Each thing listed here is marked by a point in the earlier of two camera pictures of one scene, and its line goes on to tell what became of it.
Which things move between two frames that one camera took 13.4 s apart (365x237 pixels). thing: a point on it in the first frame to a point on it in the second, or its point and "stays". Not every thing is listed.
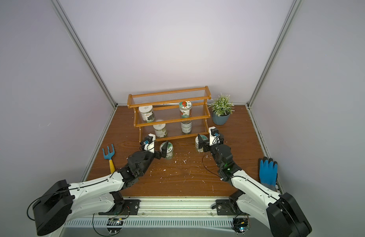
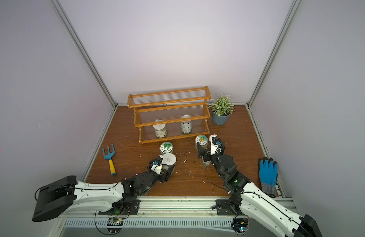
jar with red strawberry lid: (185, 109) to (206, 163)
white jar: (186, 127) stays
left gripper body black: (147, 160) to (153, 179)
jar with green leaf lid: (169, 152) stays
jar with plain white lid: (146, 113) to (168, 161)
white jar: (160, 129) stays
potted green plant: (222, 107) stays
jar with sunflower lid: (204, 137) stays
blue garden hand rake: (109, 156) stays
